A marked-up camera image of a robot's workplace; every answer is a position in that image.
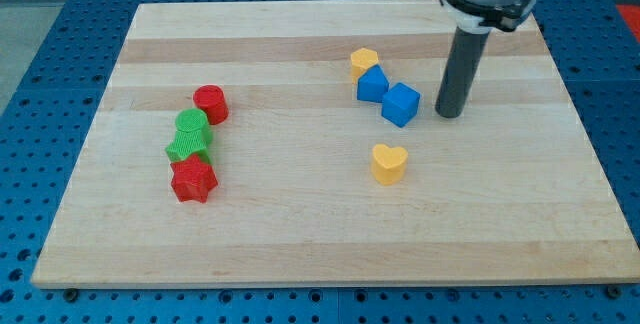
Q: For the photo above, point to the yellow heart block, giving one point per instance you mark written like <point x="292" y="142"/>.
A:
<point x="388" y="164"/>

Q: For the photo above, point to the blue cube block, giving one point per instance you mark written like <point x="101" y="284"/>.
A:
<point x="400" y="104"/>

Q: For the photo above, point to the wooden board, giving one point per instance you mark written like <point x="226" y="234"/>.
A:
<point x="509" y="193"/>

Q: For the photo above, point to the blue triangular block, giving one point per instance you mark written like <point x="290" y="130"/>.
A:
<point x="372" y="85"/>

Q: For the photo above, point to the yellow hexagon block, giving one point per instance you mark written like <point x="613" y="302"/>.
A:
<point x="361" y="60"/>

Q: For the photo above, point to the red cylinder block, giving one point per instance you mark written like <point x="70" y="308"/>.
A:
<point x="212" y="101"/>

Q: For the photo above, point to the green star block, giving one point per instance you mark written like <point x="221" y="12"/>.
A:
<point x="185" y="144"/>

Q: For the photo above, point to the green cylinder block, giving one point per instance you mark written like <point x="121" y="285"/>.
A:
<point x="194" y="119"/>

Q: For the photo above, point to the red star block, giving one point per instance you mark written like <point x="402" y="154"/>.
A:
<point x="193" y="179"/>

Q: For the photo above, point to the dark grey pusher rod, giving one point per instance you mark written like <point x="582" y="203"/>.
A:
<point x="462" y="63"/>

